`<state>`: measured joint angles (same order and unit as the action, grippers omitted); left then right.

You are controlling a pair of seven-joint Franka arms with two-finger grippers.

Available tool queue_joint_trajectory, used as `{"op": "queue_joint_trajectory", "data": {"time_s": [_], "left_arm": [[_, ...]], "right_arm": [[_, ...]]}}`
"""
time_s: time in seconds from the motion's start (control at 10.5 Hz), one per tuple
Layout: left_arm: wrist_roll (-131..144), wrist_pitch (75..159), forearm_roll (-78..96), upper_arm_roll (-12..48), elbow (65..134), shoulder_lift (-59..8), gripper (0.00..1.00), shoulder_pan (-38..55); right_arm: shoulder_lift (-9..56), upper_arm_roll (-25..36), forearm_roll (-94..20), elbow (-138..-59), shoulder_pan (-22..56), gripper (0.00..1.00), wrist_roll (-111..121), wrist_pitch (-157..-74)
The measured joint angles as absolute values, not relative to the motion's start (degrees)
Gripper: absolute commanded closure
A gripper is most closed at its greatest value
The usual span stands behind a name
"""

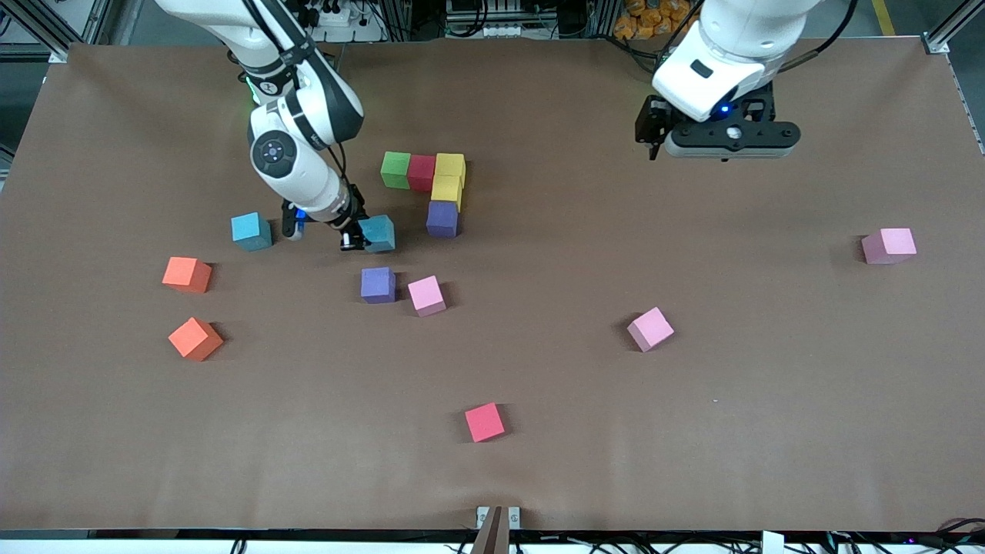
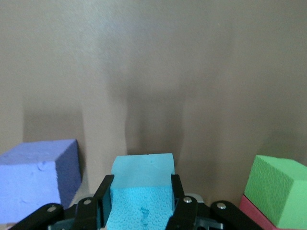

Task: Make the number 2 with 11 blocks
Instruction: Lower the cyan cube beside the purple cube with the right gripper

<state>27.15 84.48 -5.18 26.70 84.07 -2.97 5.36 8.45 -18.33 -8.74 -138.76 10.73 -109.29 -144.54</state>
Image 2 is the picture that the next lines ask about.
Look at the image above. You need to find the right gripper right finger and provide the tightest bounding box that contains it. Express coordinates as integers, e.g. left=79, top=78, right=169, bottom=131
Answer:
left=167, top=174, right=264, bottom=230

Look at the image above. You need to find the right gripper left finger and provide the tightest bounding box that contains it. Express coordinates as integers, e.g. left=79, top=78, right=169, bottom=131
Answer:
left=9, top=174, right=115, bottom=230

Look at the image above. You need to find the red foam cube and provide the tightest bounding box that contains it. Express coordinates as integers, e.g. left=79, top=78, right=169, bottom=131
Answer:
left=239, top=194, right=276, bottom=230

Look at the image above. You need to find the blue foam cube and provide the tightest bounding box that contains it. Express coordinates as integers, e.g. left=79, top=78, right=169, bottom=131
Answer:
left=105, top=153, right=177, bottom=230

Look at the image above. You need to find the green foam cube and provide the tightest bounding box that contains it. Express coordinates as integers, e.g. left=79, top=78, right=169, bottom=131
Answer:
left=244, top=154, right=307, bottom=229

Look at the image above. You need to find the purple foam cube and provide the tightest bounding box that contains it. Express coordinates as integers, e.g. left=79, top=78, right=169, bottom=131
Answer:
left=0, top=138, right=81, bottom=225

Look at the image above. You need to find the brown table cover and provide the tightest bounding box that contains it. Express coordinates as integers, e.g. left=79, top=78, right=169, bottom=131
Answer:
left=0, top=0, right=307, bottom=230

